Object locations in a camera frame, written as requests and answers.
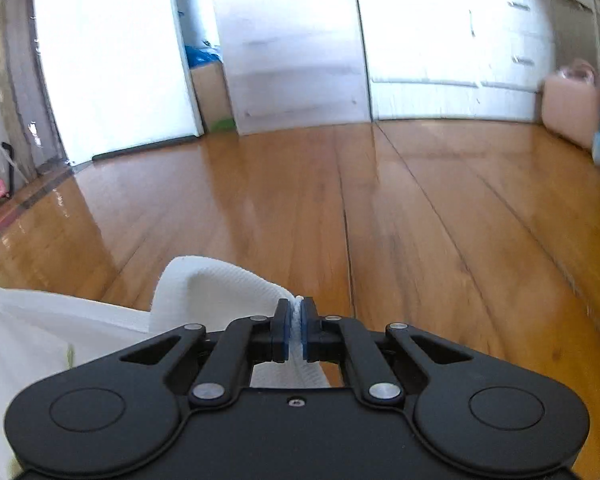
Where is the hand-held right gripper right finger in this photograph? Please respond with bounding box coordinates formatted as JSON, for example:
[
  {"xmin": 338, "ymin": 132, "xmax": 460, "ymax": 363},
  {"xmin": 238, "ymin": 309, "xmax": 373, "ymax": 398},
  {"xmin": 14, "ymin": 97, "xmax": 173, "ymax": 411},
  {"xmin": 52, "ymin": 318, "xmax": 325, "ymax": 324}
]
[{"xmin": 302, "ymin": 298, "xmax": 474, "ymax": 407}]

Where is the cardboard box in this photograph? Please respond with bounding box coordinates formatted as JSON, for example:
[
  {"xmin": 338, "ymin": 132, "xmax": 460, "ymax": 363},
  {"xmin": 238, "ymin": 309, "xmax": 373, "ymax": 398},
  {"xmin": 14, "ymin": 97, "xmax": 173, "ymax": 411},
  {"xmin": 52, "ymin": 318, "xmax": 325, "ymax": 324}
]
[{"xmin": 190, "ymin": 60, "xmax": 237, "ymax": 133}]

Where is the white wardrobe door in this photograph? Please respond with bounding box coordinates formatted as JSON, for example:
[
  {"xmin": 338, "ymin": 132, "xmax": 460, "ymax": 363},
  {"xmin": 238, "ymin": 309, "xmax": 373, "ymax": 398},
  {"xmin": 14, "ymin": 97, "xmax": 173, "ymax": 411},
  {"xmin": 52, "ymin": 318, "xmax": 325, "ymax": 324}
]
[{"xmin": 207, "ymin": 0, "xmax": 372, "ymax": 136}]

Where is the white drawer cabinet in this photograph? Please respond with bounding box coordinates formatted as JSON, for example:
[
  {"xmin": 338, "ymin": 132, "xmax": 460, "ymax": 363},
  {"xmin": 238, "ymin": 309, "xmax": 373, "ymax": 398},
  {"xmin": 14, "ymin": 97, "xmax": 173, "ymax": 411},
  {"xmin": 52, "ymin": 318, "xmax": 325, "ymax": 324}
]
[{"xmin": 352, "ymin": 0, "xmax": 600, "ymax": 123}]

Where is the white knit garment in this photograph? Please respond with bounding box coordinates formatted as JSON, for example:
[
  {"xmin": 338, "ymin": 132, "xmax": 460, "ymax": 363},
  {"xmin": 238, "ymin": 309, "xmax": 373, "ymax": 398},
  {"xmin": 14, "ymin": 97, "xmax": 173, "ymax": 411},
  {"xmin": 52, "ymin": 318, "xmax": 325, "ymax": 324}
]
[{"xmin": 0, "ymin": 256, "xmax": 331, "ymax": 480}]

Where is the blue plastic bag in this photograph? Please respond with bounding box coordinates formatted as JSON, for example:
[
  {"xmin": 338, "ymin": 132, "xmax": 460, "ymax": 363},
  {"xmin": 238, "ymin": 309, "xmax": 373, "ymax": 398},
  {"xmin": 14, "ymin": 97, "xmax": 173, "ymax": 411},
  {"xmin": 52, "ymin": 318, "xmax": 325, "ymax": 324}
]
[{"xmin": 184, "ymin": 42, "xmax": 224, "ymax": 69}]

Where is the pink case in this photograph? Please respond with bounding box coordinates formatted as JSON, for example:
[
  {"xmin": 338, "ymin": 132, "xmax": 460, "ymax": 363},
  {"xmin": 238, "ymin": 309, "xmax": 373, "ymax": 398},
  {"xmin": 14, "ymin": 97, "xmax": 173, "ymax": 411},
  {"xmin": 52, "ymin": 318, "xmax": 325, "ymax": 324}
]
[{"xmin": 540, "ymin": 59, "xmax": 600, "ymax": 150}]

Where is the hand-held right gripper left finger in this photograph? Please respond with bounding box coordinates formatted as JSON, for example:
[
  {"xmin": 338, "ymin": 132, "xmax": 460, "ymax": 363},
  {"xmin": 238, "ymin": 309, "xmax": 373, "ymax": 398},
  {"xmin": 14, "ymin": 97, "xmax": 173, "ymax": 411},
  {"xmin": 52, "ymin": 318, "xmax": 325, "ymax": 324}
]
[{"xmin": 120, "ymin": 298, "xmax": 292, "ymax": 409}]

